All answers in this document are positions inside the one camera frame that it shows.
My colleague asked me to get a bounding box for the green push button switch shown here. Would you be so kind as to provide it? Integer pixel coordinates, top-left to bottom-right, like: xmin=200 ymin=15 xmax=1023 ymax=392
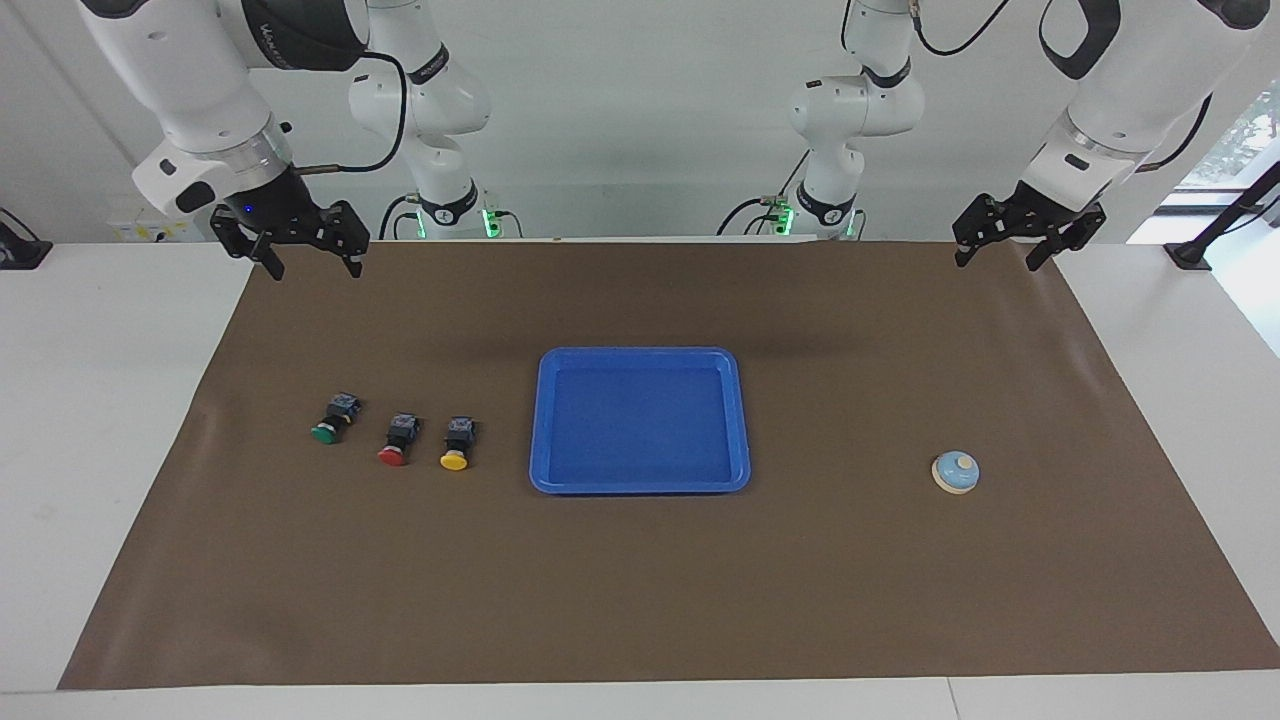
xmin=310 ymin=392 xmax=363 ymax=446

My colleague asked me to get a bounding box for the red push button switch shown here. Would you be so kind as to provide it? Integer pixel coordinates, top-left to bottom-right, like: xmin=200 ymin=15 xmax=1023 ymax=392
xmin=377 ymin=412 xmax=421 ymax=468

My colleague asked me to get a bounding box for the yellow push button switch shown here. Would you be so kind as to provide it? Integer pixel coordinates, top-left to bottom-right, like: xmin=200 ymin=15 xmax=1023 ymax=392
xmin=440 ymin=415 xmax=478 ymax=472

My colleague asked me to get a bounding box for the light blue call bell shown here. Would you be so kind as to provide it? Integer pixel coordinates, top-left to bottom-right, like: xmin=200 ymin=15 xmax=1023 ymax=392
xmin=931 ymin=449 xmax=981 ymax=495

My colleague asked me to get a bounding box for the blue plastic tray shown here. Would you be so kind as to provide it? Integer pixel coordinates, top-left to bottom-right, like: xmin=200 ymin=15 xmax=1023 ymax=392
xmin=528 ymin=346 xmax=752 ymax=496

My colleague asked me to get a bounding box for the black clamp with slanted rod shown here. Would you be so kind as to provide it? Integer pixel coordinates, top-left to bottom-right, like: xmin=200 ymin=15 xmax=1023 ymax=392
xmin=1163 ymin=160 xmax=1280 ymax=272

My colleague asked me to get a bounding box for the bright window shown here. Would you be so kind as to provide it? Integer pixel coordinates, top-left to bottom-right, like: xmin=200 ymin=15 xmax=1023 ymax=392
xmin=1178 ymin=85 xmax=1280 ymax=193

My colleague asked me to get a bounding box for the small black table clamp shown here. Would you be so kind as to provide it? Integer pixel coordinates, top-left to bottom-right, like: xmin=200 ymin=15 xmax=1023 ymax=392
xmin=0 ymin=207 xmax=54 ymax=271

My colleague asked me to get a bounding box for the brown table mat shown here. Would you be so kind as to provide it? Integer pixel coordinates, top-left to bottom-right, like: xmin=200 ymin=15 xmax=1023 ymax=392
xmin=57 ymin=238 xmax=1280 ymax=691

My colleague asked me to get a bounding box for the black right base cable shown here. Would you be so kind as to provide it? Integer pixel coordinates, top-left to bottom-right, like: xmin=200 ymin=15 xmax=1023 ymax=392
xmin=377 ymin=194 xmax=423 ymax=242

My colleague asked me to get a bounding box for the black base cable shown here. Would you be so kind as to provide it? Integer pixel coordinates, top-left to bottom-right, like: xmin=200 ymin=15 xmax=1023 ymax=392
xmin=377 ymin=194 xmax=423 ymax=242
xmin=715 ymin=150 xmax=811 ymax=239

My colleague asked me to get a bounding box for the white wall socket box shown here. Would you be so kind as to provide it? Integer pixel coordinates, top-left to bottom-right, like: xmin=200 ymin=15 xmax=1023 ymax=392
xmin=108 ymin=213 xmax=216 ymax=243

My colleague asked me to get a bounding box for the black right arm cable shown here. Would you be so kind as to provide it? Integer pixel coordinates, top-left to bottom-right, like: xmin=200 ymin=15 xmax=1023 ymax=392
xmin=296 ymin=50 xmax=409 ymax=175

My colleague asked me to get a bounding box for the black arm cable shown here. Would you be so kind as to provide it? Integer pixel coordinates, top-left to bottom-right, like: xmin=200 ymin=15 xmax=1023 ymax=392
xmin=908 ymin=0 xmax=1046 ymax=57
xmin=296 ymin=50 xmax=409 ymax=175

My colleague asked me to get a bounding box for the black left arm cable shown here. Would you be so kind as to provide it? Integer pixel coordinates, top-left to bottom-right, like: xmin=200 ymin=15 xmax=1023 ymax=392
xmin=908 ymin=0 xmax=1046 ymax=57

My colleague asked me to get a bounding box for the black left base cable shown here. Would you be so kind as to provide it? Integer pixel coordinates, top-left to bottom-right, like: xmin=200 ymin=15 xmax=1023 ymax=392
xmin=715 ymin=150 xmax=811 ymax=239

